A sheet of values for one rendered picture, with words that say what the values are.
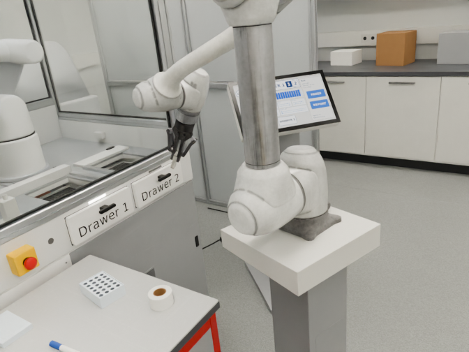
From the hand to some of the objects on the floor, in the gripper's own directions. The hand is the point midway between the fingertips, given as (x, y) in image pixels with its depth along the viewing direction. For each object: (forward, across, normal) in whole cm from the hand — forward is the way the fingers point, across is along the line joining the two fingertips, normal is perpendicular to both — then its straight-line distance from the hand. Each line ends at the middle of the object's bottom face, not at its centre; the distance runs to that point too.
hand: (174, 160), depth 173 cm
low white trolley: (+77, -36, +91) cm, 125 cm away
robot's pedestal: (+60, -92, +36) cm, 115 cm away
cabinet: (+113, +15, +26) cm, 117 cm away
